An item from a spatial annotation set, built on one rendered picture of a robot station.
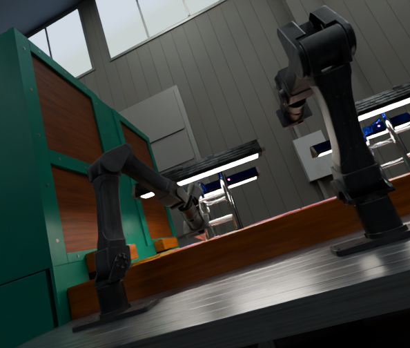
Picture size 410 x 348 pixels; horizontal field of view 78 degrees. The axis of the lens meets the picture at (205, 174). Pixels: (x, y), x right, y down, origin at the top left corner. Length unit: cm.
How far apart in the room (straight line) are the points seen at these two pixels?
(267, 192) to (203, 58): 209
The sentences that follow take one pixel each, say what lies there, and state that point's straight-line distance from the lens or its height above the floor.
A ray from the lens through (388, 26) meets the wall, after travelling 409.
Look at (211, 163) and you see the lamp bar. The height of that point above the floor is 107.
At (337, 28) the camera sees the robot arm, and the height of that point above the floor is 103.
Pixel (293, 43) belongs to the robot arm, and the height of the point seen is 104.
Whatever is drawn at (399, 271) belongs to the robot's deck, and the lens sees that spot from 39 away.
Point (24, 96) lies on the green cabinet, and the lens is 118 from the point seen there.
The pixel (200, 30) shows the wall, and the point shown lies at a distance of 424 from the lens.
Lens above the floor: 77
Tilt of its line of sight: 14 degrees up
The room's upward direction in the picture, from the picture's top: 18 degrees counter-clockwise
